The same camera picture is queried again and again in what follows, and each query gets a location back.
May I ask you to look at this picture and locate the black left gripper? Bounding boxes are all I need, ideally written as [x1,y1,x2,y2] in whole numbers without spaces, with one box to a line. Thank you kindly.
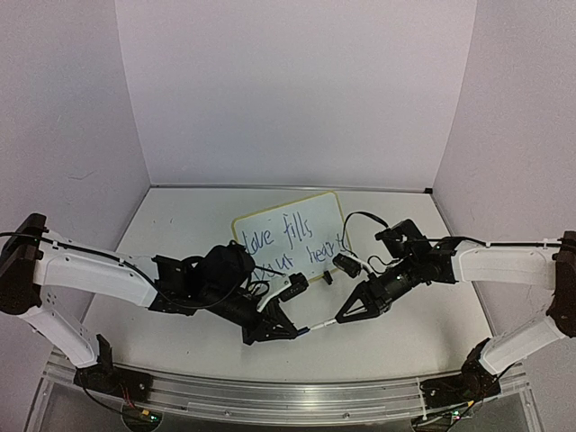
[202,285,299,347]

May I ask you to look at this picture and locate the white marker pen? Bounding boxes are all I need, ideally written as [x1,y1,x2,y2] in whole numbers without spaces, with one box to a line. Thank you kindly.
[309,319,338,331]

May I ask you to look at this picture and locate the yellow framed small whiteboard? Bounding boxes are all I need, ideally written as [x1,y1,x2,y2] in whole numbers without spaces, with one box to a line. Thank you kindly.
[231,192,351,282]

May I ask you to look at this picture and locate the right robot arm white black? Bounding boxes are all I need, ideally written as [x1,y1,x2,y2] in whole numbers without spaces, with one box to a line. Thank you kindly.
[336,220,575,376]

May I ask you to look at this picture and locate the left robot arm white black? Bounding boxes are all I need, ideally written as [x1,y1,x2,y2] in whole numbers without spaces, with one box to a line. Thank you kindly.
[1,213,309,392]

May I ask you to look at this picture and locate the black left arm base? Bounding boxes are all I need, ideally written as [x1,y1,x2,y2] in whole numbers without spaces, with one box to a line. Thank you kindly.
[73,334,153,402]

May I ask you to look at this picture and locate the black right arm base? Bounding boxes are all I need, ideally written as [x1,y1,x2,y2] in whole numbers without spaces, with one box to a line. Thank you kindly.
[419,338,501,409]

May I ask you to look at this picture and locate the black right whiteboard foot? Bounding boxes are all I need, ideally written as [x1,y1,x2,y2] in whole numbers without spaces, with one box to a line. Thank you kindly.
[322,271,334,285]

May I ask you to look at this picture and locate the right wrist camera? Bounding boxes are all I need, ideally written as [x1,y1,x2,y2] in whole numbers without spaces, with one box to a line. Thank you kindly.
[332,253,376,279]

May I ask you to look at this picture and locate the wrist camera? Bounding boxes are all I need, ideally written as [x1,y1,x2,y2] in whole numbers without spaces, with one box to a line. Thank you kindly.
[256,273,309,312]
[332,253,376,279]

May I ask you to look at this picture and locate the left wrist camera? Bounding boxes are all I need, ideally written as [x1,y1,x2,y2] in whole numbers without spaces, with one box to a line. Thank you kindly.
[256,273,309,312]

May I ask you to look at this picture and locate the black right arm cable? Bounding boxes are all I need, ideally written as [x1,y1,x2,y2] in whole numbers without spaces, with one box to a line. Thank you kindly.
[342,211,389,256]

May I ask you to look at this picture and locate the aluminium back table rail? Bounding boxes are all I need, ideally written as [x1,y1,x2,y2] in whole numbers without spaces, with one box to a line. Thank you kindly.
[149,184,434,195]

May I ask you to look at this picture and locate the left base cable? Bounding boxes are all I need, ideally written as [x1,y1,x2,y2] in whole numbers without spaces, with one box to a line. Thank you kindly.
[69,368,154,424]

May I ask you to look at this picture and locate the aluminium front rail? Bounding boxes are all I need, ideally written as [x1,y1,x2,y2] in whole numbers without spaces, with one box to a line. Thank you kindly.
[40,359,541,432]

